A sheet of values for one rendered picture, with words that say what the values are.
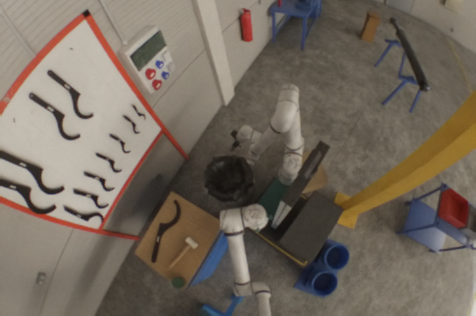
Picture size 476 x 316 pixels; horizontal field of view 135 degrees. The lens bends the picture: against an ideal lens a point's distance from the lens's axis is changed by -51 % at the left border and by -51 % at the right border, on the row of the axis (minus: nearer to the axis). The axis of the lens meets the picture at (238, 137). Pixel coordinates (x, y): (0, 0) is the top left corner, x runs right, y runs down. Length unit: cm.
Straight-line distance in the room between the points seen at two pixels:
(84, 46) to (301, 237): 225
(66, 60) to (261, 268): 280
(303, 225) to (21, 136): 227
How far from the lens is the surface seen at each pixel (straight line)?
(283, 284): 269
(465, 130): 117
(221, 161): 220
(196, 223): 178
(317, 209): 186
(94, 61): 168
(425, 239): 331
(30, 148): 169
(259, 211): 145
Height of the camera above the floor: 262
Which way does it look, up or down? 59 degrees down
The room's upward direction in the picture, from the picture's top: 14 degrees counter-clockwise
